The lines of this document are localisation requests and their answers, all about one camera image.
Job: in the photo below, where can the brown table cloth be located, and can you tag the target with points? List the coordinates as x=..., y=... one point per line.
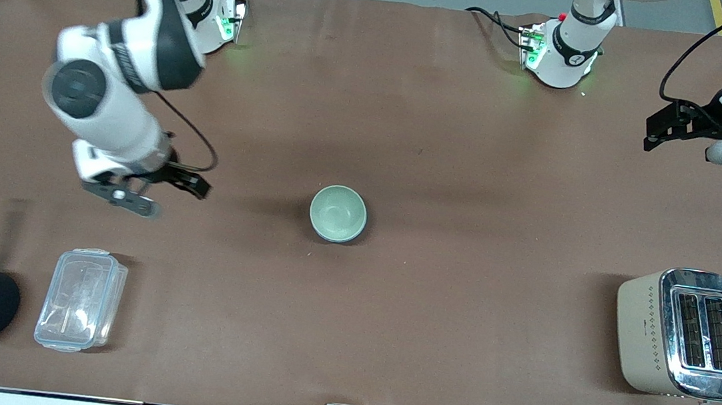
x=348, y=328

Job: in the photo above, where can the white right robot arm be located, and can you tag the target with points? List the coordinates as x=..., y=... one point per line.
x=111, y=89

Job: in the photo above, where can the green ceramic bowl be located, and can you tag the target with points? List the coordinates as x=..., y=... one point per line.
x=338, y=212

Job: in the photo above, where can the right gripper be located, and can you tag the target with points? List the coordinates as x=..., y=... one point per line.
x=171, y=173

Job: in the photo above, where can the clear plastic lidded container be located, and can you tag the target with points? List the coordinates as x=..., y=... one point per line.
x=81, y=300

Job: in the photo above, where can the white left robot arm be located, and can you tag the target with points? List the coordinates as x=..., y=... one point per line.
x=575, y=50

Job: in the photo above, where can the beige chrome two-slot toaster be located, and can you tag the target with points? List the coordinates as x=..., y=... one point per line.
x=682, y=333

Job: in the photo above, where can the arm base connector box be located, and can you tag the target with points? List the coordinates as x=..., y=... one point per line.
x=530, y=46
x=231, y=18

